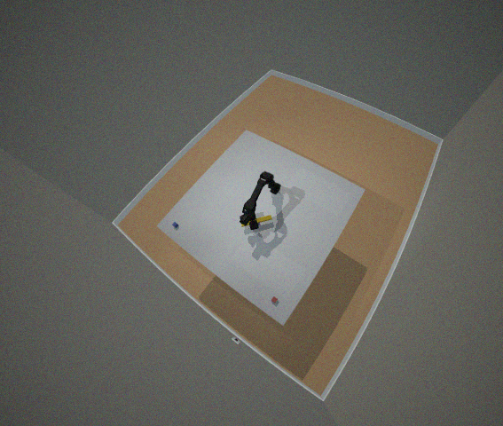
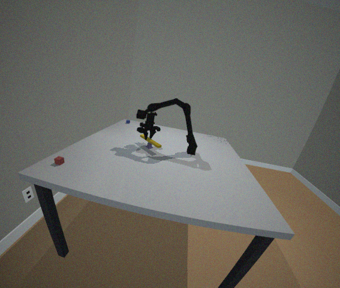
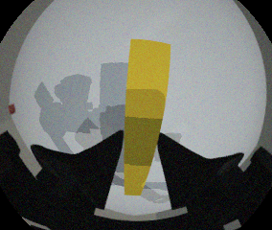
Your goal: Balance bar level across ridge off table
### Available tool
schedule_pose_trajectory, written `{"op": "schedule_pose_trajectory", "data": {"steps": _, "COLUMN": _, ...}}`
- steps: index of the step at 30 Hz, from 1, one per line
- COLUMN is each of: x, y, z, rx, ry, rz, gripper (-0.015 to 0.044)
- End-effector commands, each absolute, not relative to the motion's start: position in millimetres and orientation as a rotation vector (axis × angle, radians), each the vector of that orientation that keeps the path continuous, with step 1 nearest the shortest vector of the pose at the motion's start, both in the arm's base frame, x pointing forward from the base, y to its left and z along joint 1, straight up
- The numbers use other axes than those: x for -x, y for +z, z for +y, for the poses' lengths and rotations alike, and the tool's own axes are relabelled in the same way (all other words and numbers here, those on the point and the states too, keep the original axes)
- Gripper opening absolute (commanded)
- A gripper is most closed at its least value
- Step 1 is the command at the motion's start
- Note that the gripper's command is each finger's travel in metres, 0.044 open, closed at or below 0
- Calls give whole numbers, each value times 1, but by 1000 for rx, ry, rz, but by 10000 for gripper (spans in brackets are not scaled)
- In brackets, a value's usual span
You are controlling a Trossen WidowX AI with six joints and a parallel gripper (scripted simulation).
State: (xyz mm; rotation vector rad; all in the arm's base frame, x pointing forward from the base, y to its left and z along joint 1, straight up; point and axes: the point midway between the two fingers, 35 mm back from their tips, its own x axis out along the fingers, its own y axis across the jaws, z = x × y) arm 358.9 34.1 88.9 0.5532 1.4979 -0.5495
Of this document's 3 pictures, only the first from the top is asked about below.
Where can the yellow bar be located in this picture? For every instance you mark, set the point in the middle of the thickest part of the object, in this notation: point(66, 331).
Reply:
point(260, 219)

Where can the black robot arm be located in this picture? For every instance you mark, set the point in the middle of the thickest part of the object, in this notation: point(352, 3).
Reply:
point(249, 206)

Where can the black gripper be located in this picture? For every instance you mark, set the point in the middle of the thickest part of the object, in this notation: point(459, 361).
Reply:
point(253, 223)

